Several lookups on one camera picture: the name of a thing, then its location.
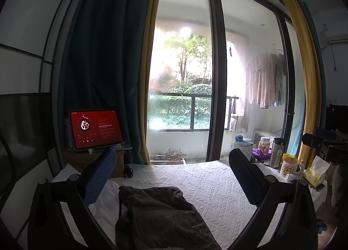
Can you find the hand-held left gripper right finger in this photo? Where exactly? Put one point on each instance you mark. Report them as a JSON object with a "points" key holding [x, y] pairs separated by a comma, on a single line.
{"points": [[244, 174]]}

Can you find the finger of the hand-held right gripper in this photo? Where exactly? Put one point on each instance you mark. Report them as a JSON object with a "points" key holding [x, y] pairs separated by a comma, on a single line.
{"points": [[327, 133], [312, 141]]}

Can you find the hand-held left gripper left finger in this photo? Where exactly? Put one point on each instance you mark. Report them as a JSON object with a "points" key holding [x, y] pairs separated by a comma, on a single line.
{"points": [[100, 176]]}

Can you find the dark grey t-shirt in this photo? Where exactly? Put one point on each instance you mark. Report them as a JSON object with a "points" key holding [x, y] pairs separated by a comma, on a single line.
{"points": [[163, 220]]}

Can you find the hanging pink clothes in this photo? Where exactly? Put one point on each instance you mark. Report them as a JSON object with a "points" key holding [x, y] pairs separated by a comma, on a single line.
{"points": [[261, 79]]}

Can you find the black monitor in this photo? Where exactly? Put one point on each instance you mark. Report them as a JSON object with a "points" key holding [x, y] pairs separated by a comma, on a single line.
{"points": [[338, 117]]}

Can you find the white perforated basket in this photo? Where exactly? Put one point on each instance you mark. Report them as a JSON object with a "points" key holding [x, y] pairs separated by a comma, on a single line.
{"points": [[246, 152]]}

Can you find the purple cloth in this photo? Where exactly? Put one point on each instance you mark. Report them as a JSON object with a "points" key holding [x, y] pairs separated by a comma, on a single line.
{"points": [[261, 155]]}

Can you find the white pillow black trim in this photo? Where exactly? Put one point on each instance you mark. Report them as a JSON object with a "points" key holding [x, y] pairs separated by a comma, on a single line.
{"points": [[107, 203]]}

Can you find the brown cardboard box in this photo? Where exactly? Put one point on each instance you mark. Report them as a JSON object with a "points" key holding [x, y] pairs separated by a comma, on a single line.
{"points": [[76, 161]]}

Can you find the yellow tissue pack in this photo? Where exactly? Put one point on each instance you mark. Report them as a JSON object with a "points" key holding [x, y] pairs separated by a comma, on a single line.
{"points": [[315, 174]]}

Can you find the white mug with bear print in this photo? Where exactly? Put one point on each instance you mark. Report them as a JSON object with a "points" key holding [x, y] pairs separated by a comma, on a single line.
{"points": [[291, 168]]}

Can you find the blue item in basket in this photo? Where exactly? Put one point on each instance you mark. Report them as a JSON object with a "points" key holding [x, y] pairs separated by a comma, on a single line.
{"points": [[240, 138]]}

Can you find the clear snack jar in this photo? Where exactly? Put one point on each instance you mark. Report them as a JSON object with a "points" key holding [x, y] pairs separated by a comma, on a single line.
{"points": [[264, 144]]}

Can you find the steel tumbler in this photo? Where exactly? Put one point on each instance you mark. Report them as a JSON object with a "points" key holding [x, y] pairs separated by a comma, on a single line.
{"points": [[276, 155]]}

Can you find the tablet with red screen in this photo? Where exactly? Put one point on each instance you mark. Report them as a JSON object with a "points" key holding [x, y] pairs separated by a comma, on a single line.
{"points": [[96, 129]]}

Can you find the small potted plant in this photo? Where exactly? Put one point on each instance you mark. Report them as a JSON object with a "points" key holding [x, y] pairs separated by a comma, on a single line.
{"points": [[175, 155]]}

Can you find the yellow curtain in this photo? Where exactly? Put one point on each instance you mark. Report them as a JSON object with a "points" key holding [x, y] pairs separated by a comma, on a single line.
{"points": [[304, 62], [148, 62]]}

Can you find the blue slippers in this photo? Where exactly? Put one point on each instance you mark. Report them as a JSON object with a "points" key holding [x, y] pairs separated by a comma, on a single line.
{"points": [[321, 227]]}

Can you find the dark balcony railing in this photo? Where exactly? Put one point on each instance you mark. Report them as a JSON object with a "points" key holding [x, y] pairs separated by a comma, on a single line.
{"points": [[190, 98]]}

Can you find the white air conditioner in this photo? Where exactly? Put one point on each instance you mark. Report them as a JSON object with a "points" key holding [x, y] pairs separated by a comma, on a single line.
{"points": [[335, 34]]}

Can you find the dark window frame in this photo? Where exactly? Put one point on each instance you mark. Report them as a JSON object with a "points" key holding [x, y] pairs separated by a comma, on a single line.
{"points": [[216, 76]]}

